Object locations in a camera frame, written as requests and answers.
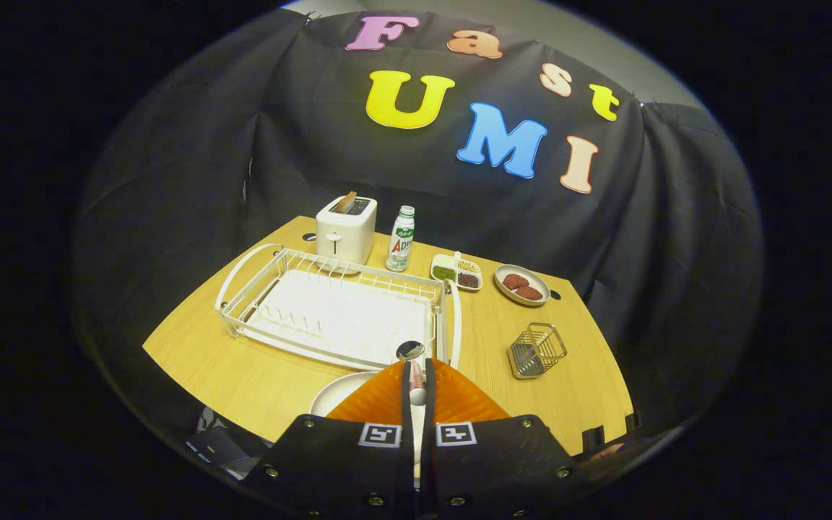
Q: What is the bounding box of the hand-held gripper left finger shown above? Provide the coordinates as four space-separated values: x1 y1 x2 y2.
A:
243 359 417 520

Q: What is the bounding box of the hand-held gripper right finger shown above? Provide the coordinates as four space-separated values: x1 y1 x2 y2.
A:
420 357 594 520

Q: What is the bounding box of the spoon with checkered handle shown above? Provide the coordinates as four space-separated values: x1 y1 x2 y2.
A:
396 340 428 407

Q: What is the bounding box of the cream round plate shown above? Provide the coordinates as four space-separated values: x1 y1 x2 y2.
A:
309 371 425 477

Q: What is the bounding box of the metal wire basket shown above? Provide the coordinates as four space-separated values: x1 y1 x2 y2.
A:
507 322 568 380

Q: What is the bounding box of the white wire dish rack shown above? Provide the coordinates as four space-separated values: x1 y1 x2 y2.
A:
215 243 462 373

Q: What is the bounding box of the white divided dish with beans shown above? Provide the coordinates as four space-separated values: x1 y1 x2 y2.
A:
430 251 483 292

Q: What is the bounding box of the small beige plate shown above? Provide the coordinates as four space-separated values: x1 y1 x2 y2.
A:
493 264 551 307

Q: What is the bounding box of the plastic bottle with green label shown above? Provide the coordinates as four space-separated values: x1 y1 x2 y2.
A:
386 205 416 272

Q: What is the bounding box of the white toaster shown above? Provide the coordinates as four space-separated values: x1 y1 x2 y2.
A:
315 195 378 274

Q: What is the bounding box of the black backdrop cloth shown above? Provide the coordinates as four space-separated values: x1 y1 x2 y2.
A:
73 9 763 449

